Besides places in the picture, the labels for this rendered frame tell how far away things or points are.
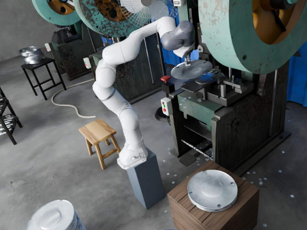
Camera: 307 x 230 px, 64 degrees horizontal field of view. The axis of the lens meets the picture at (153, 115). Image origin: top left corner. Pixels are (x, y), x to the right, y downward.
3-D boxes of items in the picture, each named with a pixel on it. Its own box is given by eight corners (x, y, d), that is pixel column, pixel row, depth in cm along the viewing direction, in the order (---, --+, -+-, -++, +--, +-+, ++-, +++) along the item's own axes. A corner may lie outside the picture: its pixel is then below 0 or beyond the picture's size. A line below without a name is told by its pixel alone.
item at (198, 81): (194, 108, 174) (193, 91, 167) (182, 101, 185) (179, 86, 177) (219, 94, 185) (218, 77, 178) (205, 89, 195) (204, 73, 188)
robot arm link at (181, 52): (193, 31, 135) (193, 37, 140) (171, 35, 136) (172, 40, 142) (197, 51, 132) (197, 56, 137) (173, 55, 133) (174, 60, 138)
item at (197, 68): (221, 65, 169) (221, 64, 169) (190, 57, 152) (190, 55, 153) (192, 81, 191) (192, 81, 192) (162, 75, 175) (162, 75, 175)
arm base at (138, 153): (126, 173, 160) (121, 157, 153) (113, 159, 174) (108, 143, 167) (154, 156, 170) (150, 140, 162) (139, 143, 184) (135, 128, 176)
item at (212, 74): (219, 84, 180) (219, 78, 177) (204, 79, 191) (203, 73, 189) (227, 79, 184) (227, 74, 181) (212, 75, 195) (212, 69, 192)
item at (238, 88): (241, 93, 169) (241, 80, 164) (222, 87, 182) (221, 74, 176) (246, 90, 172) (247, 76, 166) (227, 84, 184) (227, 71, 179)
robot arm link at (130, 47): (122, 55, 124) (182, 39, 123) (115, 25, 130) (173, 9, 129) (127, 65, 135) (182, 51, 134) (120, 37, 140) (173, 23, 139)
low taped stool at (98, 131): (88, 154, 258) (78, 128, 240) (108, 143, 268) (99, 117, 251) (103, 170, 233) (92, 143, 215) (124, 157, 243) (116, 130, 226)
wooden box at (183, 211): (218, 268, 145) (215, 234, 126) (174, 226, 172) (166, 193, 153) (257, 224, 163) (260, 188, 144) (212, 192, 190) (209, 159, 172)
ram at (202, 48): (210, 68, 168) (208, 23, 153) (195, 64, 180) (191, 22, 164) (227, 59, 176) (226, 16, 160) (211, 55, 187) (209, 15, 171)
